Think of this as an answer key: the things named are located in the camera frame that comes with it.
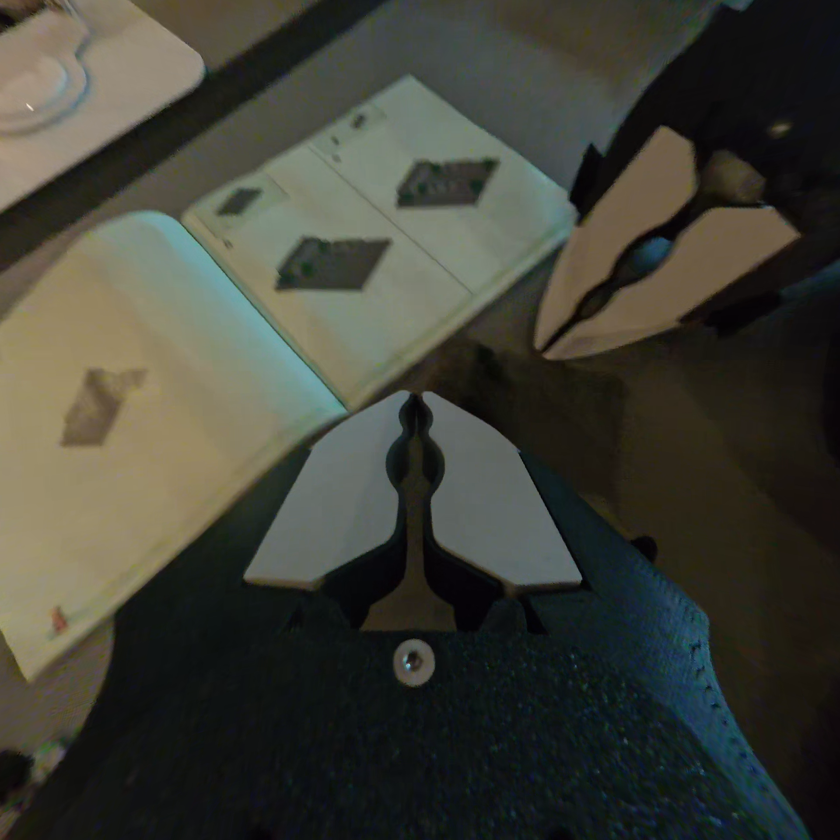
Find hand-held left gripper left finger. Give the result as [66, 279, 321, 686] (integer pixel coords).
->
[243, 392, 419, 593]

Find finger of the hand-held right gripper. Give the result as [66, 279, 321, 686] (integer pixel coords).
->
[533, 125, 702, 352]
[542, 205, 803, 363]

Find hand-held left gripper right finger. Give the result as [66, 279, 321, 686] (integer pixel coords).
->
[419, 391, 585, 597]

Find dark grey studded brick plate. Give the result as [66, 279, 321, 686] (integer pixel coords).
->
[499, 367, 627, 506]

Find grey desk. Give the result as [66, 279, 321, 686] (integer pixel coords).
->
[0, 0, 840, 840]

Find open instruction booklet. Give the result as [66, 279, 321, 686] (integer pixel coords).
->
[0, 73, 578, 683]

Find white lamp base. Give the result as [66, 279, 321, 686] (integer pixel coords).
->
[0, 0, 207, 214]

